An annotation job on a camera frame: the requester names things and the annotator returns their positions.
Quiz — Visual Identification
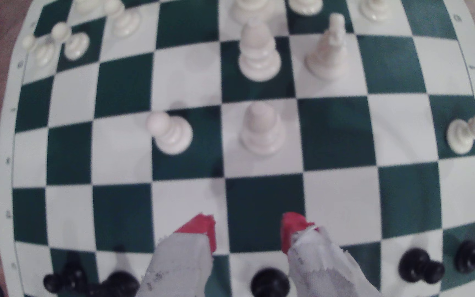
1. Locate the white chess bishop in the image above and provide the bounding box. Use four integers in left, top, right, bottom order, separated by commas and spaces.
238, 20, 282, 82

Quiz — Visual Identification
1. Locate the green and white chess mat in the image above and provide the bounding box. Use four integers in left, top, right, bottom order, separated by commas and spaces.
0, 0, 475, 297

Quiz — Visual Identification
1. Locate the white chess knight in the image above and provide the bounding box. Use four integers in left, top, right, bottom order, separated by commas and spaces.
305, 12, 350, 81

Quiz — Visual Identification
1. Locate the white chess pawn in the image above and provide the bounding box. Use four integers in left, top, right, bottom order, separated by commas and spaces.
446, 115, 475, 155
145, 111, 194, 156
51, 22, 91, 61
288, 0, 324, 16
22, 34, 57, 68
103, 0, 142, 38
359, 0, 401, 22

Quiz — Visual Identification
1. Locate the white chess queen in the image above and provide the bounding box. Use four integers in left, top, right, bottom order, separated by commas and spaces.
230, 0, 277, 24

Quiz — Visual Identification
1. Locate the black chess knight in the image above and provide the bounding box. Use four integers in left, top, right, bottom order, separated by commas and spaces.
97, 270, 141, 297

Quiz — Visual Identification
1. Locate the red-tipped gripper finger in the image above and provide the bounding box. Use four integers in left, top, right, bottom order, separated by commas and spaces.
135, 213, 217, 297
281, 212, 382, 297

